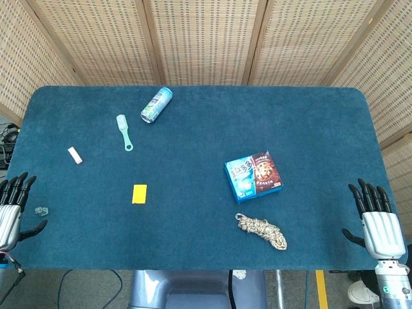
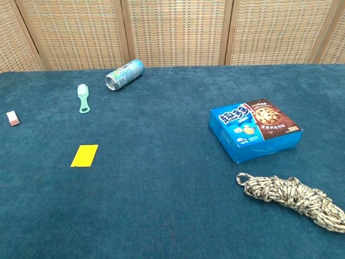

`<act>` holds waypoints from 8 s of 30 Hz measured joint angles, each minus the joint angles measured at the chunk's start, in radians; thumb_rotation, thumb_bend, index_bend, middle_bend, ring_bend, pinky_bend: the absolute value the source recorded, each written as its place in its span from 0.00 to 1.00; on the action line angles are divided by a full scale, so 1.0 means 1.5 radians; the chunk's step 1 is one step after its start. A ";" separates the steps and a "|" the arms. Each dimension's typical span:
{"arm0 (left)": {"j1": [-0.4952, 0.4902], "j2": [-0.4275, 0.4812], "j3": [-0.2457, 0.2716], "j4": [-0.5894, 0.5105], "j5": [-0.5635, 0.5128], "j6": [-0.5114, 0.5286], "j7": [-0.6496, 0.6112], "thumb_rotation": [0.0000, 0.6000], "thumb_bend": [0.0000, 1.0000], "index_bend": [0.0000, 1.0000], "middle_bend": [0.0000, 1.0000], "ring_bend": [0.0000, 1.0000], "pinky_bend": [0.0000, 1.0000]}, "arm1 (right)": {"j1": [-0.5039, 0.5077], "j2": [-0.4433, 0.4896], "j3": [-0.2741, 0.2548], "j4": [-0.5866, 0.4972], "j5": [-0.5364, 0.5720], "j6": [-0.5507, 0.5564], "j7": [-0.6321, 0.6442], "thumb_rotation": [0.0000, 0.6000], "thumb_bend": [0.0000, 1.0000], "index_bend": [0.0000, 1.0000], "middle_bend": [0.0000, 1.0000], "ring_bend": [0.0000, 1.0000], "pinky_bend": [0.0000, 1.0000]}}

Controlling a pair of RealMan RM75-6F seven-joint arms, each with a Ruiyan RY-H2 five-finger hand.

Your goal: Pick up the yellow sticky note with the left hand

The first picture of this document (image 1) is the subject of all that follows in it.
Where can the grey blue robot torso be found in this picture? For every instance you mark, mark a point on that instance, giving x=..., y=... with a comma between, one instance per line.
x=193, y=289

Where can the white pink eraser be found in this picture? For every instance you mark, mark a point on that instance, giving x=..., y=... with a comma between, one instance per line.
x=75, y=155

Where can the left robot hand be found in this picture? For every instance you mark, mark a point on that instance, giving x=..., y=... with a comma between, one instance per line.
x=9, y=222

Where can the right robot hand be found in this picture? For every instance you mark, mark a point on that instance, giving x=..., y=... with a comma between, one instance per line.
x=383, y=231

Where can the metal table leg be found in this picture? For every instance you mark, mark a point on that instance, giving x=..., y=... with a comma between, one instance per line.
x=279, y=289

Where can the green toothbrush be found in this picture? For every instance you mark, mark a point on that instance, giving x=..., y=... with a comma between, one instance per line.
x=125, y=135

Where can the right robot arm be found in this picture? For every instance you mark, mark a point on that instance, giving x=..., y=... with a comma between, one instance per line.
x=391, y=283

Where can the blue felt table cover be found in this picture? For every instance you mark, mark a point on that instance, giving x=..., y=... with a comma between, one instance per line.
x=193, y=145

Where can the white shoe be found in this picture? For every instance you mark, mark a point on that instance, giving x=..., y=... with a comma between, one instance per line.
x=362, y=293

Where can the blue cookie box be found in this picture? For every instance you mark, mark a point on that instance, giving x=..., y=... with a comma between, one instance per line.
x=254, y=177

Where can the yellow card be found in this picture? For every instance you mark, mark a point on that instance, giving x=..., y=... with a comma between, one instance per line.
x=139, y=194

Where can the blue green drink can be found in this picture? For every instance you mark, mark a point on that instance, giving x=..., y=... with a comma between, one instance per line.
x=156, y=104

